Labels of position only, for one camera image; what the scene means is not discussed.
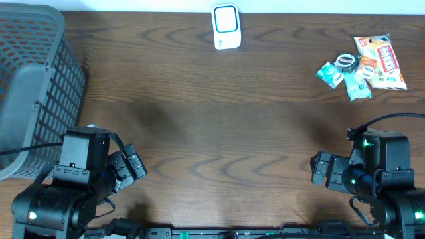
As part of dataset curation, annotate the teal white snack packet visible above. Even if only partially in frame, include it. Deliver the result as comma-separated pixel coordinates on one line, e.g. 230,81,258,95
344,73,371,101

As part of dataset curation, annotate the orange snack packet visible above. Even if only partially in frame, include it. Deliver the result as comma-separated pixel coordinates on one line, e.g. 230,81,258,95
355,56,378,80

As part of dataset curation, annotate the white yellow chip bag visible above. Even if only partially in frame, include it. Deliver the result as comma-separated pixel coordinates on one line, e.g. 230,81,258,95
354,34,407,90

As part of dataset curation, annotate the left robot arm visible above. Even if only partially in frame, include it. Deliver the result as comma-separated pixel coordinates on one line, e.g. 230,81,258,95
11,127,147,238

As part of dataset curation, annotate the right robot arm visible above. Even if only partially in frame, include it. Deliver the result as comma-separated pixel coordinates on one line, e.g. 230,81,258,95
310,128,424,238

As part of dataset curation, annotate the white barcode scanner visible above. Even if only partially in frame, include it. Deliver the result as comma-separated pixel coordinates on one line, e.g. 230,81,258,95
211,3,242,50

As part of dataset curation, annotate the dark grey plastic basket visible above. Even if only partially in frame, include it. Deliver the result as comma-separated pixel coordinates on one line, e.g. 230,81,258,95
1,3,87,179

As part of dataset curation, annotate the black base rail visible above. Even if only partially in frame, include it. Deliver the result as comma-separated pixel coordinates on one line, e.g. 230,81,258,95
82,225,386,239

